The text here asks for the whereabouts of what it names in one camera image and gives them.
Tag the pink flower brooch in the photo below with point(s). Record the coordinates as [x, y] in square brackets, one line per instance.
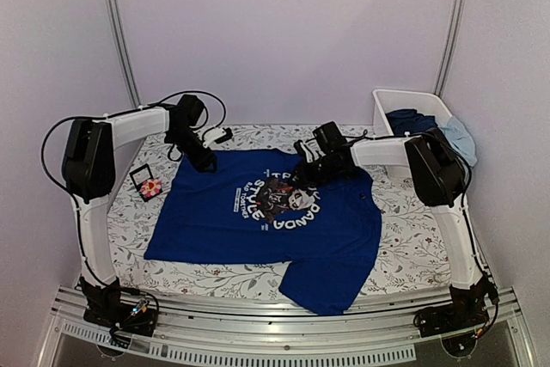
[151, 188]

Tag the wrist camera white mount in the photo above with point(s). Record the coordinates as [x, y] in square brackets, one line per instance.
[216, 135]
[309, 156]

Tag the black brooch box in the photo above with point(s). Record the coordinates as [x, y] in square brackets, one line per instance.
[139, 176]

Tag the floral table cloth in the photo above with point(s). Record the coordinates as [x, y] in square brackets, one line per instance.
[412, 255]

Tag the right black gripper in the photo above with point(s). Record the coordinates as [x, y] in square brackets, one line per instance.
[308, 171]

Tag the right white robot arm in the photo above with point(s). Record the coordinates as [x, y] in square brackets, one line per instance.
[441, 177]

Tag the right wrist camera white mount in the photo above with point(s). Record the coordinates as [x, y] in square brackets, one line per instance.
[309, 156]

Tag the left aluminium frame post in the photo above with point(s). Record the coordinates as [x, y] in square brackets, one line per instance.
[115, 20]

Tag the blue printed t-shirt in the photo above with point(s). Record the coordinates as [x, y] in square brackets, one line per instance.
[249, 212]

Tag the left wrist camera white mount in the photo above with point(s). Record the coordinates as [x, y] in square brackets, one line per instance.
[216, 135]

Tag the light blue cloth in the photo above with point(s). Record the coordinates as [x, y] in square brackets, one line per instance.
[460, 139]

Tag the white plastic bin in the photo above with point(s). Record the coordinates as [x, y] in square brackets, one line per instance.
[388, 100]

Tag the dark navy clothing in bin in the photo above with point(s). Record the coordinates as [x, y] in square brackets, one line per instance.
[409, 120]

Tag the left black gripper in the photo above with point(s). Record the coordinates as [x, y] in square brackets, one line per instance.
[201, 162]

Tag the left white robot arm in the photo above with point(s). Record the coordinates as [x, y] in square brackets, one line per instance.
[89, 173]

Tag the aluminium frame post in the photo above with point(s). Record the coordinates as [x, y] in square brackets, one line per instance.
[115, 20]
[456, 13]

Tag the right aluminium frame post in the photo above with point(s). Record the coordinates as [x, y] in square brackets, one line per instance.
[456, 13]

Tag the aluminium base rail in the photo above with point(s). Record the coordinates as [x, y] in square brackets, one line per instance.
[204, 331]

